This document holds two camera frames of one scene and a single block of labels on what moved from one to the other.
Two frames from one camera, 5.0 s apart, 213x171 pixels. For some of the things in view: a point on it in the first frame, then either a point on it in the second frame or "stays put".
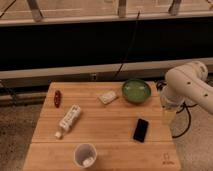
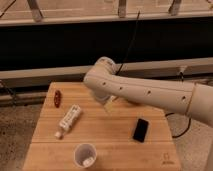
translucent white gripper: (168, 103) -> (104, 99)
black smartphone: (140, 130) stays put
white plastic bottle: (68, 120) stays put
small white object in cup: (88, 162) stays put
